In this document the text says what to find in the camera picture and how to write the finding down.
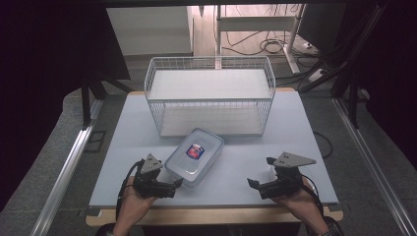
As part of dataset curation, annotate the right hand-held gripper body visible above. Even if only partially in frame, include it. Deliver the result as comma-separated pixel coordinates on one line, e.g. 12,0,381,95
267,150,318,198

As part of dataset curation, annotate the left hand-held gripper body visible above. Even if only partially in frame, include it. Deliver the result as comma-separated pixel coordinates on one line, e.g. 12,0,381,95
133,152,165,199

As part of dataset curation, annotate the clear plastic lidded container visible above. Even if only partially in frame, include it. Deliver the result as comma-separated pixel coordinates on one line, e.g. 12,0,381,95
164,127,225,190

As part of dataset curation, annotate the white wire shelf rack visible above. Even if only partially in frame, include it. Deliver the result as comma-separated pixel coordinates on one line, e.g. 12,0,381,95
144,56,276,139

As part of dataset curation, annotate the person's right hand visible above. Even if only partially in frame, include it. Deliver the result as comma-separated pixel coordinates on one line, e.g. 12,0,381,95
271,178,328,230

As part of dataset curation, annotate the person's left hand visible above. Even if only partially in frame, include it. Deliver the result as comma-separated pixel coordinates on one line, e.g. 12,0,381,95
116,176,157,230

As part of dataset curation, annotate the pale blue table mat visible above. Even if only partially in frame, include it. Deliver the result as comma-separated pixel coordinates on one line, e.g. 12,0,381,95
89,90,339,208

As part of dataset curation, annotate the black metal stand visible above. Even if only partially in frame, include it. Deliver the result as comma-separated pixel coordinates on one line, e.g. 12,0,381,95
297,4,389,130
80,74,134,130

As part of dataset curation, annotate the white power strip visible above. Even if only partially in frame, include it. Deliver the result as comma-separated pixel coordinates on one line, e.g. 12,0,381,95
307,68,327,84

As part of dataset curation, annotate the white cabinet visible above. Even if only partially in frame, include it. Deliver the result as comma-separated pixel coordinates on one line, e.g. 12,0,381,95
106,6,195,57

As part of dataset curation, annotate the left hand-held gripper cable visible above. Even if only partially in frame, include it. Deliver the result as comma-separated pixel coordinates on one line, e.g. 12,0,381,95
115,159,146,221

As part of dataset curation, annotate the hand-held gripper cable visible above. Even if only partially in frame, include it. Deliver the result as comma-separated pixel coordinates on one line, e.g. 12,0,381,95
301,175,326,217
115,159,146,221

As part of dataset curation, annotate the right hand-held gripper cable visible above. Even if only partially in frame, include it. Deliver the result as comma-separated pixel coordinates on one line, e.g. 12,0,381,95
301,175,326,217

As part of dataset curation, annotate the black floor cable loop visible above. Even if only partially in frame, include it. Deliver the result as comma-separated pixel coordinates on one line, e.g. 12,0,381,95
313,131,334,159

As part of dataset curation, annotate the aluminium rail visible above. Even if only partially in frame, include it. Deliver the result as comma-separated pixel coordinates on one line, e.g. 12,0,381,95
30,98,104,236
331,97,417,236

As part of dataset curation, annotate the black floor cables bundle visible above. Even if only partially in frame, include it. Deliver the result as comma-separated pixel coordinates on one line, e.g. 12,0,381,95
221,29,298,57

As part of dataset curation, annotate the white metal desk frame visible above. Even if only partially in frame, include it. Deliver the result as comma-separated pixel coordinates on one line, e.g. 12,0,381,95
214,4,303,75

